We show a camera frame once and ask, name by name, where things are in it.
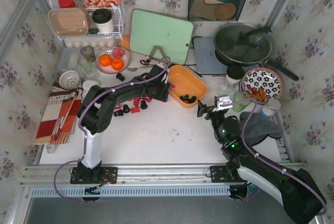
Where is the beige plastic container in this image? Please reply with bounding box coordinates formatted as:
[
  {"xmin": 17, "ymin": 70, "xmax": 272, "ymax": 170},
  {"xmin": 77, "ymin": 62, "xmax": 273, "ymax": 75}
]
[{"xmin": 48, "ymin": 7, "xmax": 90, "ymax": 37}]

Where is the grey induction cooker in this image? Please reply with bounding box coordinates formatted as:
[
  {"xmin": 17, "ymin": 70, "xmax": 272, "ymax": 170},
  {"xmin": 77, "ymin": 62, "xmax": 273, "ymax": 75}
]
[{"xmin": 192, "ymin": 36, "xmax": 228, "ymax": 75}]

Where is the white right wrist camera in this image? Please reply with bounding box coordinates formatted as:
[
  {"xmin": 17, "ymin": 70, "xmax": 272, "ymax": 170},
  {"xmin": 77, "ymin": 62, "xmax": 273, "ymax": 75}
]
[{"xmin": 214, "ymin": 95, "xmax": 233, "ymax": 111}]

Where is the black coffee capsule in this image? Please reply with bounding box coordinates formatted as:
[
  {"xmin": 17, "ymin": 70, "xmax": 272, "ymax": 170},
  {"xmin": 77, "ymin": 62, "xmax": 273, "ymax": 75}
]
[
  {"xmin": 116, "ymin": 73, "xmax": 125, "ymax": 81},
  {"xmin": 123, "ymin": 104, "xmax": 130, "ymax": 113},
  {"xmin": 140, "ymin": 100, "xmax": 148, "ymax": 110},
  {"xmin": 180, "ymin": 95, "xmax": 189, "ymax": 103},
  {"xmin": 113, "ymin": 110, "xmax": 124, "ymax": 117},
  {"xmin": 188, "ymin": 96, "xmax": 197, "ymax": 103}
]

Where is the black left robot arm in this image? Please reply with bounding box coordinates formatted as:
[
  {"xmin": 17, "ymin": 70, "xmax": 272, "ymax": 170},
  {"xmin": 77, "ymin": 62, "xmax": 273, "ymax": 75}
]
[{"xmin": 70, "ymin": 65, "xmax": 172, "ymax": 184}]

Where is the blue flower patterned plate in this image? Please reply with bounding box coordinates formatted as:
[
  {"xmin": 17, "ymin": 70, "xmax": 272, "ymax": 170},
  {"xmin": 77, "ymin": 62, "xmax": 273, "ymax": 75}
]
[{"xmin": 242, "ymin": 67, "xmax": 283, "ymax": 104}]

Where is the green translucent cup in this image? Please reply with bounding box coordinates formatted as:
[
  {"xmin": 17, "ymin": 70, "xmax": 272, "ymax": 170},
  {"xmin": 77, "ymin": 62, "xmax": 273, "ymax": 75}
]
[{"xmin": 232, "ymin": 91, "xmax": 251, "ymax": 112}]

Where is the red lidded jar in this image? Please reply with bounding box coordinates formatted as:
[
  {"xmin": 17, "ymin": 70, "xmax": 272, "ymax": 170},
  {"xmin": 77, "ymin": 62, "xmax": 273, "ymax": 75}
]
[{"xmin": 58, "ymin": 0, "xmax": 76, "ymax": 8}]

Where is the small cup black lid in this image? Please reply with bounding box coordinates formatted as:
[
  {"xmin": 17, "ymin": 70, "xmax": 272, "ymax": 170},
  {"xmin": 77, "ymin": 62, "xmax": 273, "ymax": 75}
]
[{"xmin": 226, "ymin": 65, "xmax": 245, "ymax": 85}]

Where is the black mesh organizer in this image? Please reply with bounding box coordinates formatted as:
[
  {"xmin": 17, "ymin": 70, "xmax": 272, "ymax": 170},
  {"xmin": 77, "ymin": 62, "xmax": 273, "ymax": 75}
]
[{"xmin": 187, "ymin": 0, "xmax": 246, "ymax": 21}]

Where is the orange plastic storage basket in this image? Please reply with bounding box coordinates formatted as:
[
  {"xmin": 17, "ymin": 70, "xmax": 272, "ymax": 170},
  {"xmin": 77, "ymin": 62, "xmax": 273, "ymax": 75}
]
[{"xmin": 168, "ymin": 65, "xmax": 208, "ymax": 109}]

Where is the black frying pan with lid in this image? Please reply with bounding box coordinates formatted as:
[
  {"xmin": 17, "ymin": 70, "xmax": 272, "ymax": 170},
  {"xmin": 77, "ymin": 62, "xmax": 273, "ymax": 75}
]
[{"xmin": 213, "ymin": 22, "xmax": 299, "ymax": 81}]

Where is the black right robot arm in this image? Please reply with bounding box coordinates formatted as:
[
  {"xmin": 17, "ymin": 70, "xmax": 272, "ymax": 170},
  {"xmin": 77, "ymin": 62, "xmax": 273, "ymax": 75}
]
[{"xmin": 197, "ymin": 96, "xmax": 327, "ymax": 223}]

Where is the white cup black lid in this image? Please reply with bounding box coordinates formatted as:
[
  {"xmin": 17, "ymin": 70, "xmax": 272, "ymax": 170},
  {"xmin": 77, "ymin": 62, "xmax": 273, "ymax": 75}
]
[{"xmin": 92, "ymin": 8, "xmax": 114, "ymax": 33}]

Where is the bowl with fruit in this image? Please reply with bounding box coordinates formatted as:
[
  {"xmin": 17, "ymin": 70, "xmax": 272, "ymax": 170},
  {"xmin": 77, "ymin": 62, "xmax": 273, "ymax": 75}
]
[{"xmin": 95, "ymin": 46, "xmax": 131, "ymax": 74}]

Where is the striped red cloth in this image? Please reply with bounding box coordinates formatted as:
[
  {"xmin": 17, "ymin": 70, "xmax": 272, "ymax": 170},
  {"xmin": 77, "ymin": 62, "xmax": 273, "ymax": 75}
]
[{"xmin": 34, "ymin": 82, "xmax": 82, "ymax": 145}]

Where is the white blue bottle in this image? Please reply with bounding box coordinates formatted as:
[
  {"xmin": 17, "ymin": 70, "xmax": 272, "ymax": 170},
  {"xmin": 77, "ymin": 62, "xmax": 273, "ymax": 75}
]
[{"xmin": 258, "ymin": 98, "xmax": 281, "ymax": 118}]

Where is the white wire rack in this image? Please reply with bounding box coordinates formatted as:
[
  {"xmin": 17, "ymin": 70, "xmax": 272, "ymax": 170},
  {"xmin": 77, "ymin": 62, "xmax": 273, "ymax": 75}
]
[{"xmin": 49, "ymin": 0, "xmax": 125, "ymax": 41}]

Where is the green cutting board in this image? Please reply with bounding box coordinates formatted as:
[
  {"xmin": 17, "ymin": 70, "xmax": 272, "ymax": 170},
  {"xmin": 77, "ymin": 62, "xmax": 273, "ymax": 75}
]
[{"xmin": 129, "ymin": 9, "xmax": 194, "ymax": 65}]

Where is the clear blue rimmed container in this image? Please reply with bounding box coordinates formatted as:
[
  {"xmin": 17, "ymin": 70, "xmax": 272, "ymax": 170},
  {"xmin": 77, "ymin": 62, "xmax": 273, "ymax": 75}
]
[{"xmin": 57, "ymin": 48, "xmax": 80, "ymax": 73}]

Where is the clear glass jar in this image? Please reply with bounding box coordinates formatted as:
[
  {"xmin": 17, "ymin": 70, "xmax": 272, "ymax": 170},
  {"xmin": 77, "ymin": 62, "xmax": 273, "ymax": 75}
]
[{"xmin": 77, "ymin": 45, "xmax": 97, "ymax": 79}]

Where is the white strainer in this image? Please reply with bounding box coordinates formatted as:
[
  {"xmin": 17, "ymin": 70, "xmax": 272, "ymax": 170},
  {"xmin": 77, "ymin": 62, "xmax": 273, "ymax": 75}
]
[{"xmin": 58, "ymin": 70, "xmax": 80, "ymax": 90}]

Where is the metal spoon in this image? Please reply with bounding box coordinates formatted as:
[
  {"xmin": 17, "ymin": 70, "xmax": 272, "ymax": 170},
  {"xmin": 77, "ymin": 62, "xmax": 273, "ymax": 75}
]
[{"xmin": 126, "ymin": 60, "xmax": 153, "ymax": 72}]

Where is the egg tray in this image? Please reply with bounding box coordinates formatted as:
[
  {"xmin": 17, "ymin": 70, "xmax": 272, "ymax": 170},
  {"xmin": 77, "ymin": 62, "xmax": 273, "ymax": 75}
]
[{"xmin": 64, "ymin": 39, "xmax": 118, "ymax": 50}]

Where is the grey cloth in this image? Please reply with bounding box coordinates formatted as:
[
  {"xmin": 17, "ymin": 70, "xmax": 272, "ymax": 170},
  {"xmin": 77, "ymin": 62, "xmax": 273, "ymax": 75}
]
[{"xmin": 238, "ymin": 112, "xmax": 283, "ymax": 146}]

